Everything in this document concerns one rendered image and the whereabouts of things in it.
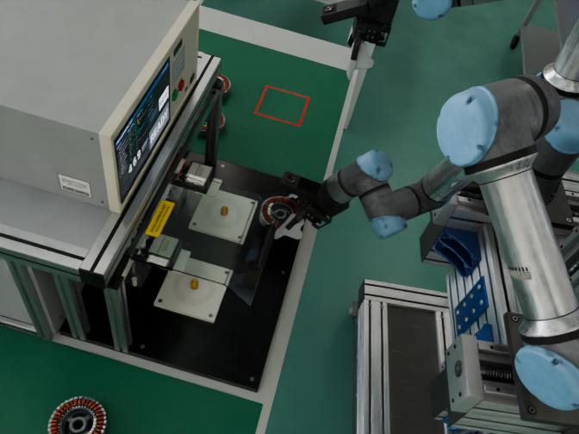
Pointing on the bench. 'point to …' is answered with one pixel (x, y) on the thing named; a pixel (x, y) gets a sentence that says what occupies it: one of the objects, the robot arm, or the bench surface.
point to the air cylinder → (138, 273)
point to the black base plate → (138, 296)
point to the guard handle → (263, 248)
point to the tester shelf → (44, 214)
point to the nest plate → (200, 297)
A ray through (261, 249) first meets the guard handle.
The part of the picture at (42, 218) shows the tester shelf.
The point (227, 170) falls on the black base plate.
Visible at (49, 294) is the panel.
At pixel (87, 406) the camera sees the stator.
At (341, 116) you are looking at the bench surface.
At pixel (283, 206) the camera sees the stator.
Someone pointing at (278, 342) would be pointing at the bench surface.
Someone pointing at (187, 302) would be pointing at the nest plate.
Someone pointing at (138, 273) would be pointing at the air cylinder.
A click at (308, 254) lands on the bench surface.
